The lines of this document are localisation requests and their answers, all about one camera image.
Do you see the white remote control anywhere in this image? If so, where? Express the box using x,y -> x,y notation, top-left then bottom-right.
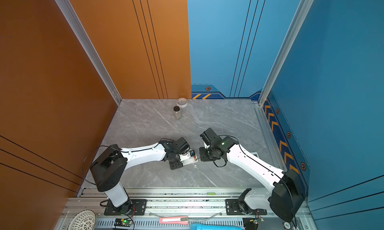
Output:
181,156 -> 198,165

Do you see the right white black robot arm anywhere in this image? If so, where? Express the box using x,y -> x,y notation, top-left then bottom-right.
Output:
199,128 -> 306,222

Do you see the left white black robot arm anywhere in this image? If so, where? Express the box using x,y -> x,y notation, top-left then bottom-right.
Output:
90,138 -> 196,209

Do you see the small brown-capped jar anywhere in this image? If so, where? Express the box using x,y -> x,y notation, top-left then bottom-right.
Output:
173,106 -> 182,120

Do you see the pink box cutter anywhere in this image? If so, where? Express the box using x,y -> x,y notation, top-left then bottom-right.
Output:
159,216 -> 189,226

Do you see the cyan cylinder object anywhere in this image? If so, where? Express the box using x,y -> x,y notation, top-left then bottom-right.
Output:
190,223 -> 242,230

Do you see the green circuit board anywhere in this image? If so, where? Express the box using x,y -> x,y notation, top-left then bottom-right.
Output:
114,218 -> 134,229

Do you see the white mesh basket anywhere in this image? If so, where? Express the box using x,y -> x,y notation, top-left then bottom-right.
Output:
67,210 -> 97,230

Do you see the aluminium rail frame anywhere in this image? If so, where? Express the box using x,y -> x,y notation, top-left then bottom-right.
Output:
53,187 -> 317,230

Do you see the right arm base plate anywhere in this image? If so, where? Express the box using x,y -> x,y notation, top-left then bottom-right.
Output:
225,199 -> 268,216

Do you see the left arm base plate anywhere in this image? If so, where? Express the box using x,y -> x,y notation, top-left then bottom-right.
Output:
101,199 -> 147,216

